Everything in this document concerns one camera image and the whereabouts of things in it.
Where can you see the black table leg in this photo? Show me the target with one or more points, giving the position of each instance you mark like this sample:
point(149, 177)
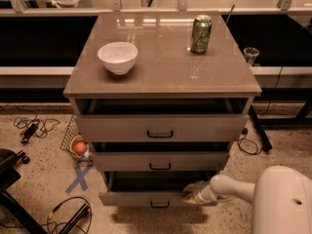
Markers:
point(266, 145)

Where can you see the grey drawer cabinet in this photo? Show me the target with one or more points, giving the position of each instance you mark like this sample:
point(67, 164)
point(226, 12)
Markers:
point(165, 67)

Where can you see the clear glass cup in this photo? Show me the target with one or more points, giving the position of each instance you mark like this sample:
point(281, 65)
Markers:
point(250, 54)

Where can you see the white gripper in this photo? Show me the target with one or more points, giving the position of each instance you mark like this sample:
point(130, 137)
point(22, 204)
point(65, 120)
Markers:
point(202, 196)

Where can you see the black power adapter with cable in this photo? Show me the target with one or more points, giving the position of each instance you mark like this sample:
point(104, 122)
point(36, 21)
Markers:
point(31, 125)

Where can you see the blue tape cross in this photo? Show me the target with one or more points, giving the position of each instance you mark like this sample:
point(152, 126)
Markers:
point(79, 179)

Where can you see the grey drawer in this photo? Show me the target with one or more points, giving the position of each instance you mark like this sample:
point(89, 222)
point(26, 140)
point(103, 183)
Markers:
point(158, 190)
point(160, 156)
point(186, 119)

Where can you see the white ceramic bowl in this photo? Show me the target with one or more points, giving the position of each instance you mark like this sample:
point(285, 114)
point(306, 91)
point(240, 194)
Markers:
point(118, 57)

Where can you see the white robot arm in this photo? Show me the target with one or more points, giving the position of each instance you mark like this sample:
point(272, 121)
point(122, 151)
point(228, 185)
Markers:
point(281, 199)

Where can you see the orange ball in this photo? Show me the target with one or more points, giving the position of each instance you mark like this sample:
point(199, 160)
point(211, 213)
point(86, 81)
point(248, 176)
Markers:
point(80, 147)

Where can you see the wire basket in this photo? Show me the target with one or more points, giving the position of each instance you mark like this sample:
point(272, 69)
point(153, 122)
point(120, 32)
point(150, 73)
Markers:
point(71, 137)

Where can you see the green soda can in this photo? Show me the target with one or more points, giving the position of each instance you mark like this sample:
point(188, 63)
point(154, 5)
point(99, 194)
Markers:
point(201, 32)

